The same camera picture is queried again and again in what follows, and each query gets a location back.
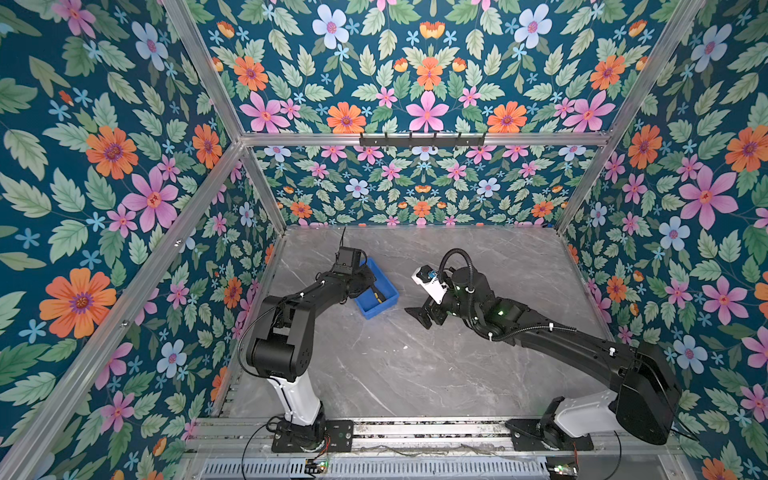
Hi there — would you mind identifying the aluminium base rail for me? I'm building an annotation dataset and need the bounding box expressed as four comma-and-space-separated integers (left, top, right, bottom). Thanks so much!
186, 416, 683, 456

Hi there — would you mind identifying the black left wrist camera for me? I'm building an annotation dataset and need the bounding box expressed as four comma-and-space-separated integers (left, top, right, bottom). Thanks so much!
332, 246, 363, 275

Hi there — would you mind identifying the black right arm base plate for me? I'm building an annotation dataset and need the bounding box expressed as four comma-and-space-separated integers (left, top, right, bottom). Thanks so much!
504, 418, 594, 452

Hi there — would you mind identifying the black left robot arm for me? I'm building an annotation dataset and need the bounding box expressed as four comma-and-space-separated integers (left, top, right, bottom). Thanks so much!
243, 264, 375, 427

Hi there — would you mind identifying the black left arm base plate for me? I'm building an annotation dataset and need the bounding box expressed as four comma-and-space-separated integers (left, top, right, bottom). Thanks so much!
271, 419, 355, 453

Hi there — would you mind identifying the aluminium corner frame post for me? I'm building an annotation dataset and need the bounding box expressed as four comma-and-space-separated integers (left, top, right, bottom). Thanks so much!
556, 0, 706, 238

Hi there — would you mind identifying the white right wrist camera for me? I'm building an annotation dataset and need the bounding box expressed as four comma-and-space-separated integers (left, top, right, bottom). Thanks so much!
411, 265, 448, 304

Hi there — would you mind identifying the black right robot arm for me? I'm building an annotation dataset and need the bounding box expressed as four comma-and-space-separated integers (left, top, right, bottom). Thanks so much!
406, 248, 682, 449

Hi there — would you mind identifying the aluminium left corner post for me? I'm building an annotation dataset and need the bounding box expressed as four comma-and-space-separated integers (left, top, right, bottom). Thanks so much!
164, 0, 286, 238

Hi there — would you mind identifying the blue plastic bin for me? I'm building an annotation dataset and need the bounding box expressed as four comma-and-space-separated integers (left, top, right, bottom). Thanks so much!
354, 258, 400, 320

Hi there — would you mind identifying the black wall hook rack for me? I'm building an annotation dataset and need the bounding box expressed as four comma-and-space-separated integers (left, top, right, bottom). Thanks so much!
358, 132, 486, 149

